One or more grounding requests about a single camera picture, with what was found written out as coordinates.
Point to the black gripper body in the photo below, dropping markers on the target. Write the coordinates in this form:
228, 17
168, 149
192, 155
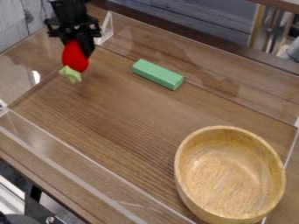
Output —
71, 19

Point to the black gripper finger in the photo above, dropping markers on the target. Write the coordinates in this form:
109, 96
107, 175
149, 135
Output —
87, 44
65, 39

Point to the red plush strawberry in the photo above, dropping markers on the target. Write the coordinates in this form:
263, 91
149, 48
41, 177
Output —
75, 62

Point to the green rectangular block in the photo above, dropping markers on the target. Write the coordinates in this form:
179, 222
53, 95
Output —
159, 75

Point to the black table leg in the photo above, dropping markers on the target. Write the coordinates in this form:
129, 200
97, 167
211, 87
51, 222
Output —
35, 210

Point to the wooden bowl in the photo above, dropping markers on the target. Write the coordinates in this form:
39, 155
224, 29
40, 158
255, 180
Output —
230, 175

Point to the clear acrylic corner bracket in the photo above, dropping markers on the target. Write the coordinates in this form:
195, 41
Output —
107, 30

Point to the gold metal chair frame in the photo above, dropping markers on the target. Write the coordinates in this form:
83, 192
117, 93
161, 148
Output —
270, 29

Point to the clear acrylic tray wall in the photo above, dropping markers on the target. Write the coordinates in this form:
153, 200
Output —
99, 196

